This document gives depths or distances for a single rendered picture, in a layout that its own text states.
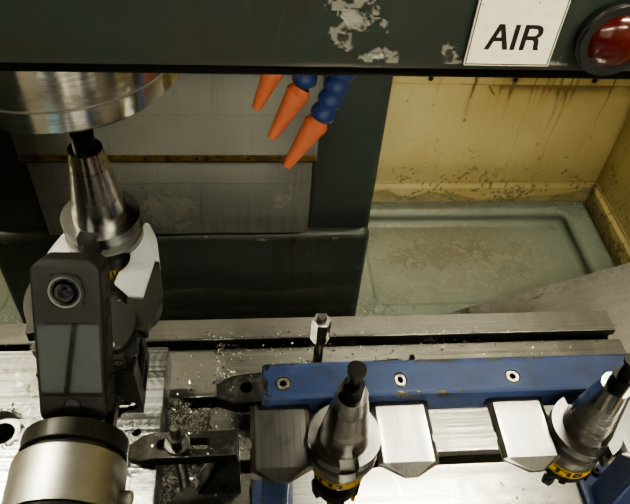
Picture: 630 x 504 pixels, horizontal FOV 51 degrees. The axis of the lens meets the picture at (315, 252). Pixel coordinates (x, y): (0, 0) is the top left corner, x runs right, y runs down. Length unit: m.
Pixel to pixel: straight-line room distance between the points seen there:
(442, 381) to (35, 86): 0.43
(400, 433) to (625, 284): 0.91
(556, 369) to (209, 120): 0.62
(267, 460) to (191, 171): 0.62
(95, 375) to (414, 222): 1.32
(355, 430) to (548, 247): 1.27
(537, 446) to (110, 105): 0.45
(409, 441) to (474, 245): 1.13
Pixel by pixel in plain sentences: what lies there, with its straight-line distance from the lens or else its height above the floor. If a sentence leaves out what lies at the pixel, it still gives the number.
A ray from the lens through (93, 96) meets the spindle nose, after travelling 0.41.
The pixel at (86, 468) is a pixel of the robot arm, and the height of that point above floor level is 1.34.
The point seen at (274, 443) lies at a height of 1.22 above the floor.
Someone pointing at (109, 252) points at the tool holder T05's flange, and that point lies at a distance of 0.56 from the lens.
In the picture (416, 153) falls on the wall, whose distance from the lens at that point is 1.62.
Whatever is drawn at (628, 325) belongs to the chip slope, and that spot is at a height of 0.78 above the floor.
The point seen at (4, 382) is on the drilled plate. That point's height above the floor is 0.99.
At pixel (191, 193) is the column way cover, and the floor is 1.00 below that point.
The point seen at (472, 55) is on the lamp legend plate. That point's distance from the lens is 0.24.
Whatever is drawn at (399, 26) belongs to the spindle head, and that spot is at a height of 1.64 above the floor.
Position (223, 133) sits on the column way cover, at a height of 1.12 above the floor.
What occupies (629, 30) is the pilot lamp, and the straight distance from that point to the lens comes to 0.25.
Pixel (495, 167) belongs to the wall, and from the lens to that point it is 1.71.
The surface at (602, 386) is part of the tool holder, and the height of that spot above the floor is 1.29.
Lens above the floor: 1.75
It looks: 47 degrees down
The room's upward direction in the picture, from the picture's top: 5 degrees clockwise
